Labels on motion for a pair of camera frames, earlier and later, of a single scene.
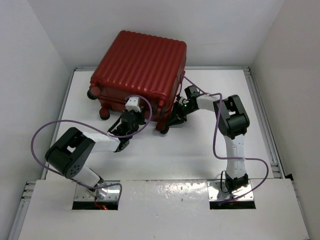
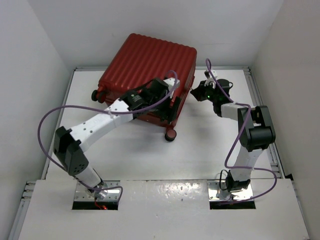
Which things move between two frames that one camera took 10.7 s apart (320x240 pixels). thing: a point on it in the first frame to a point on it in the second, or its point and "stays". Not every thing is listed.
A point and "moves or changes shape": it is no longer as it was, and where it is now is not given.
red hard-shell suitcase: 142,64 moves or changes shape
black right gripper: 177,117 to 199,92
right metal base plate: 216,194 stays
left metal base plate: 111,193 stays
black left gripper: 142,115 to 168,113
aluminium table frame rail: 268,138 stays
